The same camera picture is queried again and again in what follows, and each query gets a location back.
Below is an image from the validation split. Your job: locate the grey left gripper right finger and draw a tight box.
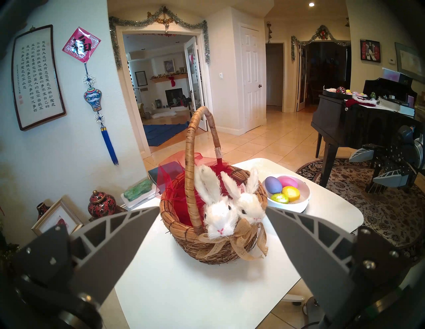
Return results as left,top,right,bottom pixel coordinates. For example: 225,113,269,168
266,207,412,319

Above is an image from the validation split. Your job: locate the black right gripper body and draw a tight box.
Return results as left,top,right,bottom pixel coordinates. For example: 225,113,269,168
374,139,419,173

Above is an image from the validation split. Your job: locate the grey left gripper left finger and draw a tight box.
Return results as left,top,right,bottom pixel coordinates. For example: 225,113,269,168
13,206,160,304

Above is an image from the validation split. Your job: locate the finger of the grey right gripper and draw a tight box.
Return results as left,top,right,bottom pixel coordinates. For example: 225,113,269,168
373,169,409,188
349,148,375,163

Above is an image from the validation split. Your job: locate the yellow easter egg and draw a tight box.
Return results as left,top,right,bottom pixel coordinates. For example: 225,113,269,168
282,186,300,202

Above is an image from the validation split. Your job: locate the purple easter egg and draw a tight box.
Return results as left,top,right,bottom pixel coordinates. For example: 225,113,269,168
265,176,283,195

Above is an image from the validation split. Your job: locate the red tissue basket lining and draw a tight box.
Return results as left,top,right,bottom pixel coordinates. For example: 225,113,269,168
156,151,233,227

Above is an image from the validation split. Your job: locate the black grand piano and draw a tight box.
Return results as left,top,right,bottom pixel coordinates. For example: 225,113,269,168
311,78,425,188

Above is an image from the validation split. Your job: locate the large patterned oriental rug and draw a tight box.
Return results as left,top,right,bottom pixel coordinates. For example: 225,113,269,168
296,159,425,259

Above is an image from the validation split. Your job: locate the red black lidded jar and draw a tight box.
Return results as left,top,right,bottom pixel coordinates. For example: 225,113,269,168
88,190,117,218

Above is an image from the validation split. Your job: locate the white paper sheet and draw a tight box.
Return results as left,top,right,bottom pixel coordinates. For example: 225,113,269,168
360,97,415,117

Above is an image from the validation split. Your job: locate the red white santa hat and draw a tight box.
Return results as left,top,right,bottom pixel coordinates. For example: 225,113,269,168
345,96,378,108

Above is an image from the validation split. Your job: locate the framed red shoe picture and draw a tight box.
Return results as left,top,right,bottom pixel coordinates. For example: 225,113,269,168
32,198,83,236

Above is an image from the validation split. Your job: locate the white round bowl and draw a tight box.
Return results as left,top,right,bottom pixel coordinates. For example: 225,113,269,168
262,175,311,213

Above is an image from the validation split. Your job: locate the black tray of ornaments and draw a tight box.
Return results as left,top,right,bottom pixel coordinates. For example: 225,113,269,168
323,86,379,100

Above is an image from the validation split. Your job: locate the green stone on white stand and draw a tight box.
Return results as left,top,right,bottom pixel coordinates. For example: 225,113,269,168
121,178,159,209

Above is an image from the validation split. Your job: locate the tan burlap bow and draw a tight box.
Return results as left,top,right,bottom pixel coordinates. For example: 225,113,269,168
196,219,268,261

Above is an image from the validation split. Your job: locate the small white plush bunny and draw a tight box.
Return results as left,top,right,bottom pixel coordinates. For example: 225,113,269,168
221,167,266,225

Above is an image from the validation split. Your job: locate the large grey framed picture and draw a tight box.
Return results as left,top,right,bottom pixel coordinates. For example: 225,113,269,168
395,42,425,83

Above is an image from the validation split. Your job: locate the red black framed picture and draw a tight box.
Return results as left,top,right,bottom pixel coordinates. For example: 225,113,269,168
360,39,381,63

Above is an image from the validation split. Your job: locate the large white plush bunny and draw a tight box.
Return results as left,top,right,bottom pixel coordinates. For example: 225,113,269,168
194,165,239,240

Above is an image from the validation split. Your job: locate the green garland with red wreath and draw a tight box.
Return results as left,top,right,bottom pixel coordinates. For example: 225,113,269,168
291,25,351,62

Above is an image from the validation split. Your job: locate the blue floor rug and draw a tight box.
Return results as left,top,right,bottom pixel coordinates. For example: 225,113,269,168
143,122,190,147

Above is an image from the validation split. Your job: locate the white panel door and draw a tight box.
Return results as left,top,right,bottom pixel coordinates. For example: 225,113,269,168
241,27,266,131

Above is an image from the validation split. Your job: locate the blue vase tassel ornament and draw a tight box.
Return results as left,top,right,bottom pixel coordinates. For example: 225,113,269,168
82,63,119,165

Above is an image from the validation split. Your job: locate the black fireplace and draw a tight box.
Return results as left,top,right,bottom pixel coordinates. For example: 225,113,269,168
165,88,184,107

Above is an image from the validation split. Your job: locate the black standing fan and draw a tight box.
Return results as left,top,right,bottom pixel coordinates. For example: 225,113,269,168
179,95,193,117

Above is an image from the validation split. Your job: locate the white glass french door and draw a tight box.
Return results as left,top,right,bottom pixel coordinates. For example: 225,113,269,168
184,36,209,131

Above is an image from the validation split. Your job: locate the wooden mantel shelf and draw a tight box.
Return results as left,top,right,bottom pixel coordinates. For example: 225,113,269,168
150,74,189,83

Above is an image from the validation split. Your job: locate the framed chinese calligraphy scroll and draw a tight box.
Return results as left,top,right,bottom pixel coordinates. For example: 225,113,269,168
12,25,66,131

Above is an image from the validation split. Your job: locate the red diamond fu decoration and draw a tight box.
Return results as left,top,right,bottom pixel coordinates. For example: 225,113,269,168
62,27,101,63

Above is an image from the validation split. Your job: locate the silver green tinsel garland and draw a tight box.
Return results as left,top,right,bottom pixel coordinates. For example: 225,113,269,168
109,6,211,69

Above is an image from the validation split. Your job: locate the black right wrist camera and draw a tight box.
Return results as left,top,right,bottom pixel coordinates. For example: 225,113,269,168
398,125,415,144

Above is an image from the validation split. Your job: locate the white table pedestal base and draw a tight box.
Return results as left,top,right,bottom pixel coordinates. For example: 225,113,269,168
282,294,324,329

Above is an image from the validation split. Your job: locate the brown wicker handle basket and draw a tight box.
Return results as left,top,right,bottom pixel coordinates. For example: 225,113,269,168
159,106,268,265

